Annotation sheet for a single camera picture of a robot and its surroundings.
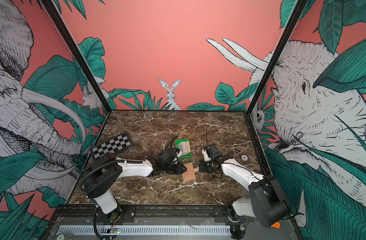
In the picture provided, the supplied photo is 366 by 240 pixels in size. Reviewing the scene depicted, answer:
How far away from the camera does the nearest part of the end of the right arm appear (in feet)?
2.10

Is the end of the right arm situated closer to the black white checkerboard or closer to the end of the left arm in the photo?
the end of the left arm

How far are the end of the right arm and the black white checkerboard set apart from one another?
1.73 feet

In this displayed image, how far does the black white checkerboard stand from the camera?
0.95m
